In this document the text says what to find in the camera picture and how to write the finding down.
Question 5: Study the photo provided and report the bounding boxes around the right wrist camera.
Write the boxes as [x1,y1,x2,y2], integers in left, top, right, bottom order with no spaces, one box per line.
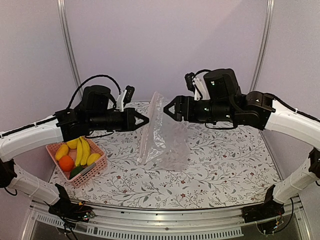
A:
[184,72,203,101]

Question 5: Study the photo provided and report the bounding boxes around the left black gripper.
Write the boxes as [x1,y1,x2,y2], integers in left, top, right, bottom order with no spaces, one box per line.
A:
[88,107,150,133]

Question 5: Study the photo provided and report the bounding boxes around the pink plastic basket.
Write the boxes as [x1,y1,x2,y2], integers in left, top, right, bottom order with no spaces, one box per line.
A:
[45,138,108,188]

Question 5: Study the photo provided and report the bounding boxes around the clear zip top bag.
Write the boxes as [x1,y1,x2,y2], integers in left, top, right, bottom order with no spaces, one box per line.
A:
[137,91,191,172]

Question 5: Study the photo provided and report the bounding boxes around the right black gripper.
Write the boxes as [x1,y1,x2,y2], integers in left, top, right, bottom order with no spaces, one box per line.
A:
[163,95,236,124]

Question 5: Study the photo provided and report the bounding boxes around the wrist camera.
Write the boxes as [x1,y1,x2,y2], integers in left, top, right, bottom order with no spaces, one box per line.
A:
[184,72,203,101]
[116,85,135,112]

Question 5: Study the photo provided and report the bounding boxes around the yellow banana bunch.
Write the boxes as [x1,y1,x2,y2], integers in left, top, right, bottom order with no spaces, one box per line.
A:
[75,136,91,167]

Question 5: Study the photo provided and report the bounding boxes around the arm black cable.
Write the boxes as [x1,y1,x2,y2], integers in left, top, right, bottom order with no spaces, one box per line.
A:
[67,74,122,111]
[194,68,213,77]

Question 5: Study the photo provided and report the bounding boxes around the green avocado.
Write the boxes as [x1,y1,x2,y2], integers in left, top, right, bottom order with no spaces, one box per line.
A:
[69,166,85,180]

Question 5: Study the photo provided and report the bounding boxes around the yellow lemon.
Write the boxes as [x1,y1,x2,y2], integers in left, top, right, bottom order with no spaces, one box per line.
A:
[66,138,79,150]

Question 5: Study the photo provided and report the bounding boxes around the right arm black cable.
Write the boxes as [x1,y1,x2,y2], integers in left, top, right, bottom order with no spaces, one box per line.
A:
[194,68,213,77]

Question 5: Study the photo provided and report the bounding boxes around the orange fruit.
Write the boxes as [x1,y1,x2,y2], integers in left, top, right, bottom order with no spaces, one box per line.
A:
[58,155,74,172]

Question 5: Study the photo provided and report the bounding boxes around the right aluminium frame post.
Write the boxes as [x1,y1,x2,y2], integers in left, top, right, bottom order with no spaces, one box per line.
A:
[249,0,275,92]

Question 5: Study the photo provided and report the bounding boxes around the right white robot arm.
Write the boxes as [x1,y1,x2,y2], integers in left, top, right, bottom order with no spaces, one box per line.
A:
[163,68,320,223]

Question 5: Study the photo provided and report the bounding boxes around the aluminium frame post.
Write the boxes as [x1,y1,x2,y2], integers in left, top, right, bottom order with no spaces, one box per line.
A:
[56,0,81,87]
[249,0,275,92]

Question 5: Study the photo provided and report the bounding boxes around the front aluminium rail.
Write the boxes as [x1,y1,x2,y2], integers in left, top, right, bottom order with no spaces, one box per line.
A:
[21,197,313,240]

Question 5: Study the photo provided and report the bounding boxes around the yellow mango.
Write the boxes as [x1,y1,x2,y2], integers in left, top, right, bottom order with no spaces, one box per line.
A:
[55,144,69,161]
[86,153,101,166]

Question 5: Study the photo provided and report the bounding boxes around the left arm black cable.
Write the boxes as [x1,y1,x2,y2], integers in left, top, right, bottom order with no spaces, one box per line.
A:
[67,74,122,111]

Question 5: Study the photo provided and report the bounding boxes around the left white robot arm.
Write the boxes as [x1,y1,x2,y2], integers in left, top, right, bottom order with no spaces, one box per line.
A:
[0,85,149,221]

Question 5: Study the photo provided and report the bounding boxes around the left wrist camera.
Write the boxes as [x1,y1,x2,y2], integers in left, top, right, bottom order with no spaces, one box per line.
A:
[116,85,135,112]

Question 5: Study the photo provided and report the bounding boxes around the left aluminium frame post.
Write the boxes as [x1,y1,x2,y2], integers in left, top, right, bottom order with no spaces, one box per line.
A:
[56,0,81,87]

